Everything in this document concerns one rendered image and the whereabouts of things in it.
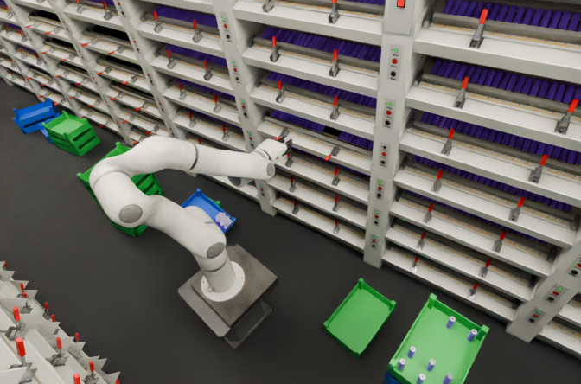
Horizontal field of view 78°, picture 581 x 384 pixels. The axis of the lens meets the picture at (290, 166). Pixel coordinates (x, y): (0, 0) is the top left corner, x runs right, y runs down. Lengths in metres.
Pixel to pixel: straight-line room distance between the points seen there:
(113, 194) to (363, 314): 1.31
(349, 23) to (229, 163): 0.59
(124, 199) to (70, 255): 1.58
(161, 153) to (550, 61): 1.02
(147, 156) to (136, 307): 1.25
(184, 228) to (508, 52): 1.06
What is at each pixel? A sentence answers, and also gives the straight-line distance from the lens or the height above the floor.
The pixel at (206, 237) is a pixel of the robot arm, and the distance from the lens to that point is 1.27.
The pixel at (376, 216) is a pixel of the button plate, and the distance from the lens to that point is 1.68.
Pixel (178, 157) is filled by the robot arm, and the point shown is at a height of 1.09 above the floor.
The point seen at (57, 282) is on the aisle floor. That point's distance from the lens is 2.51.
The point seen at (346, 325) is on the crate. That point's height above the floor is 0.00.
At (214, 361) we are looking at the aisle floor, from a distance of 1.91.
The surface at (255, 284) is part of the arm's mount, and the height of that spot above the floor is 0.33.
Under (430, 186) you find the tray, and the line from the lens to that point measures 1.47.
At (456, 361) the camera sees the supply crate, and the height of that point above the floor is 0.40.
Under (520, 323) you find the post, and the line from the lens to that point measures 1.94.
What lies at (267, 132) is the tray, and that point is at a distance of 1.73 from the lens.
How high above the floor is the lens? 1.75
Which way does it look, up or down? 44 degrees down
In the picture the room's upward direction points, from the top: 8 degrees counter-clockwise
